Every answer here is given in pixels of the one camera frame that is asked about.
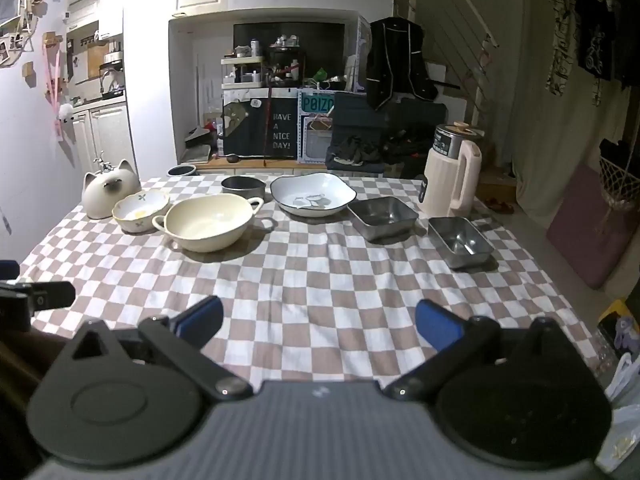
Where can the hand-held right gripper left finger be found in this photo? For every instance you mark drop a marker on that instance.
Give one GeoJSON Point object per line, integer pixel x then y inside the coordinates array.
{"type": "Point", "coordinates": [202, 317]}

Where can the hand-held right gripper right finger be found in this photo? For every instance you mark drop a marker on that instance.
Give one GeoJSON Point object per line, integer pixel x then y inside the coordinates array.
{"type": "Point", "coordinates": [437, 327]}

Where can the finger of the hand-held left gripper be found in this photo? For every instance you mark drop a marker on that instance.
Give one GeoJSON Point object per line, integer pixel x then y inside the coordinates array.
{"type": "Point", "coordinates": [50, 296]}
{"type": "Point", "coordinates": [7, 270]}

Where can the square steel container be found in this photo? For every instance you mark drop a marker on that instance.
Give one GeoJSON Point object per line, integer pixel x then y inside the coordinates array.
{"type": "Point", "coordinates": [382, 215]}
{"type": "Point", "coordinates": [455, 240]}

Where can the floral yellow-rimmed bowl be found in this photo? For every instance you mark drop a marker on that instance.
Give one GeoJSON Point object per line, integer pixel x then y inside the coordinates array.
{"type": "Point", "coordinates": [150, 200]}

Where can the round steel bowl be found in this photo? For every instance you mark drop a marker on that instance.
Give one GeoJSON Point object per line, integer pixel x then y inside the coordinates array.
{"type": "Point", "coordinates": [242, 192]}

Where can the white cat-shaped ceramic holder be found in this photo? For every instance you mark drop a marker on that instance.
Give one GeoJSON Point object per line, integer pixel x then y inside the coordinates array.
{"type": "Point", "coordinates": [102, 195]}

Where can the checkered tablecloth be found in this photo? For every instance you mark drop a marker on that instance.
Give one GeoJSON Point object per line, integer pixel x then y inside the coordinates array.
{"type": "Point", "coordinates": [310, 270]}

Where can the brown sandals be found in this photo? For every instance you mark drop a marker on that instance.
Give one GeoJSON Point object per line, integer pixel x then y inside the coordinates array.
{"type": "Point", "coordinates": [500, 205]}

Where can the cream electric kettle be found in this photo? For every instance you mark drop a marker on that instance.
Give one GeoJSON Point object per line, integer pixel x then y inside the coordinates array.
{"type": "Point", "coordinates": [445, 180]}

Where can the grey trash bin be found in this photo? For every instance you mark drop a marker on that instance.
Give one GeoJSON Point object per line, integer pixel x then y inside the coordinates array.
{"type": "Point", "coordinates": [181, 170]}

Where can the white dark-rimmed wavy plate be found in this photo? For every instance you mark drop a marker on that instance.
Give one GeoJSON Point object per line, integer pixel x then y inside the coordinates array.
{"type": "Point", "coordinates": [300, 192]}

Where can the grey flat box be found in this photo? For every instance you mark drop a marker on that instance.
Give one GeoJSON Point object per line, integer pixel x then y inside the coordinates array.
{"type": "Point", "coordinates": [197, 150]}

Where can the white fluffy toy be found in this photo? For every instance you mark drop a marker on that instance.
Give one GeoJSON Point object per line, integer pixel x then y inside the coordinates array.
{"type": "Point", "coordinates": [65, 110]}

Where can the white kitchen cabinet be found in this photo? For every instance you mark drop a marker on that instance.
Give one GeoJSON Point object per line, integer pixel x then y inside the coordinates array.
{"type": "Point", "coordinates": [107, 130]}

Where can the yellow and black box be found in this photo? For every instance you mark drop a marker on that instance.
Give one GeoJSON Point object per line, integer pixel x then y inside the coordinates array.
{"type": "Point", "coordinates": [612, 317]}

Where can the pink folded mat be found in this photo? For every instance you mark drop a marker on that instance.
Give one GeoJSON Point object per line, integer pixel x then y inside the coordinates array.
{"type": "Point", "coordinates": [585, 230]}

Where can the black lettered cloth cover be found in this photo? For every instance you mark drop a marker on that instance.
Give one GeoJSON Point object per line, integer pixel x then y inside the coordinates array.
{"type": "Point", "coordinates": [250, 135]}

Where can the pink hanging ribbon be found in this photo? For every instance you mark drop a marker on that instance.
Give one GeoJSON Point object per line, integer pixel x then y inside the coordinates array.
{"type": "Point", "coordinates": [52, 75]}

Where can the white plastic bag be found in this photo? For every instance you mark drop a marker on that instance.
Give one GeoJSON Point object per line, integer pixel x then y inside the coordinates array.
{"type": "Point", "coordinates": [625, 410]}

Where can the white perforated storage box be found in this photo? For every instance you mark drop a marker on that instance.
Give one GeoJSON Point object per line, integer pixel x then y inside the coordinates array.
{"type": "Point", "coordinates": [315, 145]}

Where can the pile of dark clothes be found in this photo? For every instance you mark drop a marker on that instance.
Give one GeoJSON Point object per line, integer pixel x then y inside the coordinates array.
{"type": "Point", "coordinates": [360, 120]}

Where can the white macrame net hanger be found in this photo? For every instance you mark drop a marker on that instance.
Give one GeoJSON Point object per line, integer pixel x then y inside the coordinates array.
{"type": "Point", "coordinates": [620, 185]}

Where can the cluttered white storage rack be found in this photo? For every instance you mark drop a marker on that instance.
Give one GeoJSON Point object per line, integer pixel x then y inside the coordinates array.
{"type": "Point", "coordinates": [260, 65]}

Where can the black hanging jacket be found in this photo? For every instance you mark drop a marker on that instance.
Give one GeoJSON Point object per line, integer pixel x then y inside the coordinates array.
{"type": "Point", "coordinates": [395, 60]}

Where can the white stair railing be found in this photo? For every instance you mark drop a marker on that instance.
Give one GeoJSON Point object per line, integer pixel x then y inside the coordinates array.
{"type": "Point", "coordinates": [450, 20]}

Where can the black-white patterned hanging garment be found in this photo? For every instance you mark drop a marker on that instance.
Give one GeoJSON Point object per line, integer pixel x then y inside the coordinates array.
{"type": "Point", "coordinates": [562, 35]}

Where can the black hanging shirt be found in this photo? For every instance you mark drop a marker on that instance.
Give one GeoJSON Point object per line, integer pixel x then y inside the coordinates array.
{"type": "Point", "coordinates": [595, 30]}

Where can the wooden wall shelf decoration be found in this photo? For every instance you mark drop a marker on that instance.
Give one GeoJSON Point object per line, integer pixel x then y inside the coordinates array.
{"type": "Point", "coordinates": [20, 30]}

